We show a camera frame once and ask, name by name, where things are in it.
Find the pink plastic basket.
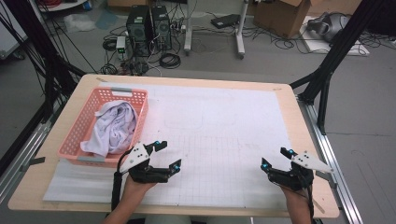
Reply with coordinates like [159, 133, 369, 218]
[56, 87, 149, 169]

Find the thin wooden stick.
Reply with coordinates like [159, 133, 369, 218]
[312, 197, 326, 215]

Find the flat black device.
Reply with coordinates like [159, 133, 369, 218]
[210, 13, 241, 30]

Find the white grid mat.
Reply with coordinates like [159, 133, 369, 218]
[42, 81, 309, 210]

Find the grey rounded device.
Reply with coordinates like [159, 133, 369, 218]
[306, 11, 351, 43]

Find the lilac printed cloth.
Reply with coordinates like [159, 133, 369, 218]
[79, 100, 139, 158]

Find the black computer tower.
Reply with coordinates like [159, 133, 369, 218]
[150, 5, 173, 51]
[125, 5, 153, 58]

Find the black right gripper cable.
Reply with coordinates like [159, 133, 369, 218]
[305, 176, 316, 224]

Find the person's right hand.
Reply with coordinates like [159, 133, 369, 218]
[279, 185, 314, 208]

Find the white stand leg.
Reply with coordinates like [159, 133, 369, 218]
[235, 0, 250, 60]
[183, 0, 193, 57]

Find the white floor board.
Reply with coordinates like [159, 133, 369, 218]
[300, 15, 371, 57]

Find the small white device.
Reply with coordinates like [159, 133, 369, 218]
[115, 35, 127, 60]

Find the coiled black cable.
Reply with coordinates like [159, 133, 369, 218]
[159, 52, 182, 70]
[102, 38, 118, 52]
[101, 63, 119, 76]

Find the aluminium rail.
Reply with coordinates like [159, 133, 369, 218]
[297, 97, 363, 224]
[0, 119, 54, 203]

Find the white cabinet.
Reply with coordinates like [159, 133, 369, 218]
[0, 0, 29, 60]

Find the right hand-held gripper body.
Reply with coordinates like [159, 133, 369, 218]
[266, 150, 334, 191]

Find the black metal frame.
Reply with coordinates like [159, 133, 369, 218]
[0, 0, 87, 122]
[289, 0, 387, 136]

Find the clear plastic bag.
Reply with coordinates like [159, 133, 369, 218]
[64, 13, 97, 34]

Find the person's left hand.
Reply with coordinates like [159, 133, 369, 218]
[122, 174, 157, 203]

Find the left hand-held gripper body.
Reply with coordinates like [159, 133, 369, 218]
[119, 142, 172, 185]

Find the grey metal bracket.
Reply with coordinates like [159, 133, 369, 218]
[316, 170, 338, 189]
[20, 156, 47, 173]

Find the brown cardboard box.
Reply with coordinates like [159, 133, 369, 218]
[106, 0, 153, 8]
[307, 0, 363, 17]
[253, 0, 312, 40]

